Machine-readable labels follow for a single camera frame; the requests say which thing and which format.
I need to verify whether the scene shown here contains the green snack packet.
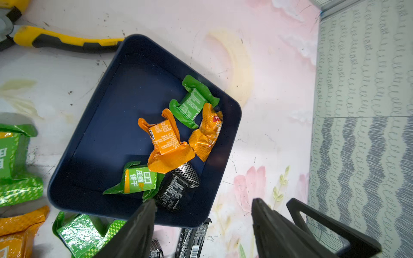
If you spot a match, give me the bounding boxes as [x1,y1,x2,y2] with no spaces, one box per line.
[52,211,126,258]
[103,161,165,202]
[169,75,220,129]
[1,124,44,207]

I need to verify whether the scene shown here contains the yellow black pliers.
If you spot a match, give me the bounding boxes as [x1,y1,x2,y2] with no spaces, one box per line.
[1,1,124,53]

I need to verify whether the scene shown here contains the small black cookie packet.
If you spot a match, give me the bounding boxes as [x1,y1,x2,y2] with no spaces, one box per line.
[149,239,164,258]

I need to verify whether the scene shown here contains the dark blue storage box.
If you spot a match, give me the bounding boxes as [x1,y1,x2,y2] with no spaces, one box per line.
[47,34,242,227]

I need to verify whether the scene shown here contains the orange snack packet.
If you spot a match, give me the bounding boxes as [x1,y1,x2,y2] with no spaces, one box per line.
[189,103,223,162]
[138,109,195,174]
[1,205,50,258]

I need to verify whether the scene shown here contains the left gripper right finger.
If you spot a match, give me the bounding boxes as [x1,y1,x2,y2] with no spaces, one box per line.
[252,198,382,258]

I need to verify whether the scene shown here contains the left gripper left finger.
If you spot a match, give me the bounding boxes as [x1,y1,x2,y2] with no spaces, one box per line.
[94,200,157,258]

